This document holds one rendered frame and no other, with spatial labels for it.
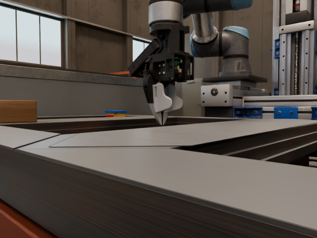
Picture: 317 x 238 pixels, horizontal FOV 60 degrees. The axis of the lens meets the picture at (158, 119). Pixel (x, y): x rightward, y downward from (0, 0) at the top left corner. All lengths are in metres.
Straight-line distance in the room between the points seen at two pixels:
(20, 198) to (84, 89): 1.01
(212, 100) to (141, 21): 11.44
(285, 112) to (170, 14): 0.73
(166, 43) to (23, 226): 0.45
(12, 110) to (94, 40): 10.00
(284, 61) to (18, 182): 1.20
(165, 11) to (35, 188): 0.46
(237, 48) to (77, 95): 0.74
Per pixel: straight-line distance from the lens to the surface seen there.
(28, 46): 9.32
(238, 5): 0.71
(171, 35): 0.59
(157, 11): 0.61
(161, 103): 0.59
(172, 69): 0.55
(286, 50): 1.34
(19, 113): 0.68
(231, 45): 1.32
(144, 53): 0.63
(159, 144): 0.26
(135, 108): 1.42
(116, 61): 11.15
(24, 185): 0.25
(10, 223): 0.29
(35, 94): 1.15
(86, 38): 10.45
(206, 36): 1.30
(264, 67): 11.12
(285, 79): 1.32
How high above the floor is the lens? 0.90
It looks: 2 degrees down
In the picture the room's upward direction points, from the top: straight up
